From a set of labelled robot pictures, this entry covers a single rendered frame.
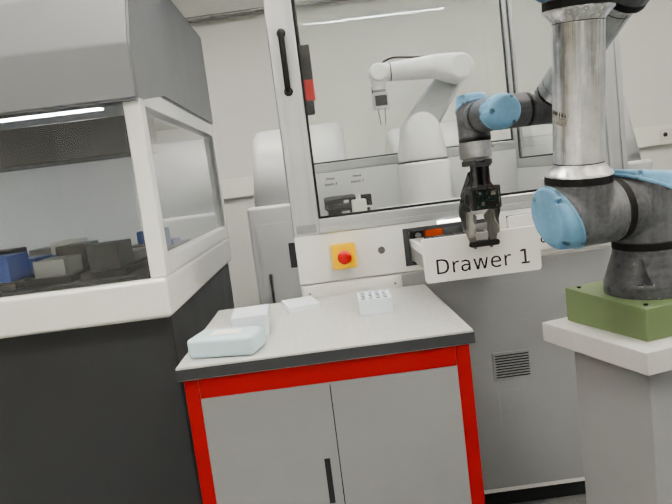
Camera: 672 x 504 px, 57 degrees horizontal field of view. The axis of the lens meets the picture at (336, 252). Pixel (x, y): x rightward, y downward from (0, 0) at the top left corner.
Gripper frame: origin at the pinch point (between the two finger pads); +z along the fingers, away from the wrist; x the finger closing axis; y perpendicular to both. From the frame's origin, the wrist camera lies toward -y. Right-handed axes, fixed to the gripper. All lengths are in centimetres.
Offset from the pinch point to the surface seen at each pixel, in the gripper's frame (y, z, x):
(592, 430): 32.7, 36.0, 9.9
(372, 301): -1.0, 11.3, -28.3
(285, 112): -36, -41, -45
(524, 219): -33.2, -0.8, 21.8
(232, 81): -360, -105, -93
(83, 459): -17, 48, -112
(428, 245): -1.3, -0.8, -13.0
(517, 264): -1.2, 6.7, 8.5
